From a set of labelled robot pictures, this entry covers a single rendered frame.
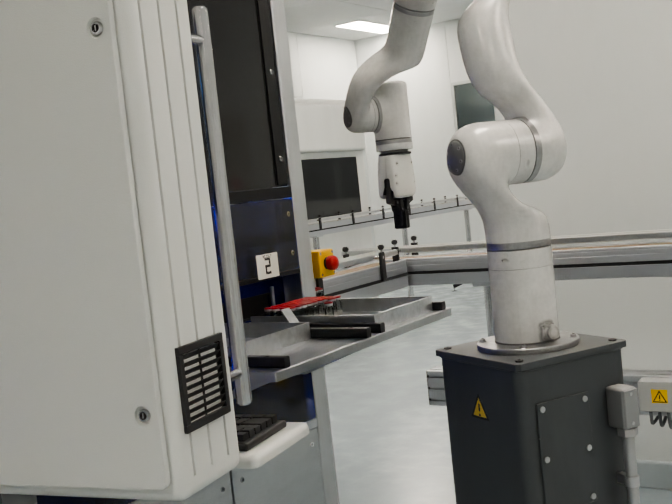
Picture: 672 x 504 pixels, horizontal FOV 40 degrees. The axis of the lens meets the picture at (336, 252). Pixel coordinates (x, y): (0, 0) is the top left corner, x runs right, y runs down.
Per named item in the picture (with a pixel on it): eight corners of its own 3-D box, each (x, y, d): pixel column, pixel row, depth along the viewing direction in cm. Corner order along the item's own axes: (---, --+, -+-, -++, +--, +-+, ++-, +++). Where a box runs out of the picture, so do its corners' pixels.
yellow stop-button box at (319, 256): (299, 279, 252) (296, 252, 251) (314, 275, 258) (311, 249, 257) (322, 278, 248) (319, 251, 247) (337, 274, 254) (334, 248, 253)
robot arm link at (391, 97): (382, 139, 209) (418, 136, 212) (376, 80, 208) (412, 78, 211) (365, 142, 216) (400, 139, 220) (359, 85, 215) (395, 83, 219)
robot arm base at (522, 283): (601, 340, 172) (592, 241, 171) (520, 359, 164) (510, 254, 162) (534, 332, 189) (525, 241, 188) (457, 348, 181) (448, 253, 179)
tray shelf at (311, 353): (92, 376, 193) (91, 367, 192) (291, 317, 250) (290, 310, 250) (276, 382, 166) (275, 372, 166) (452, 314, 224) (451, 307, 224)
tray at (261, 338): (108, 362, 197) (106, 345, 196) (192, 338, 218) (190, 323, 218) (232, 364, 178) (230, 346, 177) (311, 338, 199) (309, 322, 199)
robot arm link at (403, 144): (388, 141, 221) (389, 154, 221) (368, 142, 213) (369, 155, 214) (419, 137, 216) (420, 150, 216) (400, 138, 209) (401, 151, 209)
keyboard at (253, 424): (42, 448, 159) (40, 434, 159) (93, 425, 172) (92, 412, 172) (247, 451, 143) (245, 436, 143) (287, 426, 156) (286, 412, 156)
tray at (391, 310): (252, 331, 219) (250, 316, 218) (315, 312, 240) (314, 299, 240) (375, 331, 199) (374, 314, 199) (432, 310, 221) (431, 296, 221)
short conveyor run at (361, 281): (291, 323, 252) (285, 265, 251) (247, 323, 261) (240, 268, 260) (413, 286, 309) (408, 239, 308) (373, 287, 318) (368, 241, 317)
